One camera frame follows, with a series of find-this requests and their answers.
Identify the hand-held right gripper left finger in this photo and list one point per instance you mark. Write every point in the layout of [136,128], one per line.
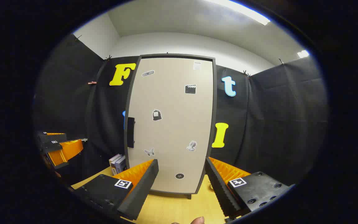
[141,189]

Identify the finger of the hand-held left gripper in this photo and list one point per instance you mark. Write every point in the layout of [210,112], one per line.
[53,138]
[51,146]

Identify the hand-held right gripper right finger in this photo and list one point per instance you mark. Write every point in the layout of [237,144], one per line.
[219,186]

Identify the beige cabinet door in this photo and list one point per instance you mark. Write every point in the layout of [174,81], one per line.
[172,130]

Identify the blue book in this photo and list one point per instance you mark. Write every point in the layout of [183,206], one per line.
[122,165]

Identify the white book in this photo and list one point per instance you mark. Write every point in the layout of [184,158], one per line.
[113,165]

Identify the black backdrop cloth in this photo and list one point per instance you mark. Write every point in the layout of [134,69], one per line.
[275,124]

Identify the small ceiling light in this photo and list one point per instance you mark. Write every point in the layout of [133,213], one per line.
[303,53]

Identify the long ceiling light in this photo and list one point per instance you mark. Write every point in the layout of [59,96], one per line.
[244,11]

